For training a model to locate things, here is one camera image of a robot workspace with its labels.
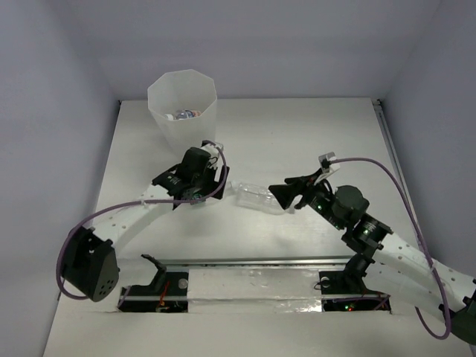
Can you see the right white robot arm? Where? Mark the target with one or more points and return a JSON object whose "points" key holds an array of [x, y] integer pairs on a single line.
{"points": [[383, 261]]}

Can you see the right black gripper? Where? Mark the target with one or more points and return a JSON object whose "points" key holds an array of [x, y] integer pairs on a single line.
{"points": [[285, 193]]}

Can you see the clear bottle orange blue label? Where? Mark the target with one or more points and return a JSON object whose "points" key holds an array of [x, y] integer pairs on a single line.
{"points": [[183, 114]]}

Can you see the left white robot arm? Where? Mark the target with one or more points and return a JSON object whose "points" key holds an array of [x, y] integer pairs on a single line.
{"points": [[87, 266]]}

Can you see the aluminium side rail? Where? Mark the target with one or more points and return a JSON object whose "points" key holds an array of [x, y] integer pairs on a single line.
{"points": [[378, 109]]}

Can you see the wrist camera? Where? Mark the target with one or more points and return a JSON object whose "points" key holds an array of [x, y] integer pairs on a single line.
{"points": [[213, 148], [328, 165]]}

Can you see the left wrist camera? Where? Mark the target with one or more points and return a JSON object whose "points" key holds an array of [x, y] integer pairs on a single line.
{"points": [[213, 148]]}

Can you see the clear crushed unlabelled bottle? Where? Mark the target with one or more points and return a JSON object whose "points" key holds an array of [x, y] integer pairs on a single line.
{"points": [[255, 197]]}

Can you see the clear bottle green label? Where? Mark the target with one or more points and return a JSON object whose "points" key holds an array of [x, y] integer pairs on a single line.
{"points": [[198, 201]]}

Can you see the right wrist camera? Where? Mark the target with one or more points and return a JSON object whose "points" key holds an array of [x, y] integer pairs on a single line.
{"points": [[328, 165]]}

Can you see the translucent white plastic bin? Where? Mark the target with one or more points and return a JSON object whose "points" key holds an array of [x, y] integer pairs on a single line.
{"points": [[183, 104]]}

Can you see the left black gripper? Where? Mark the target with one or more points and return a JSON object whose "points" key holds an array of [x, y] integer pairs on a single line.
{"points": [[210, 182]]}

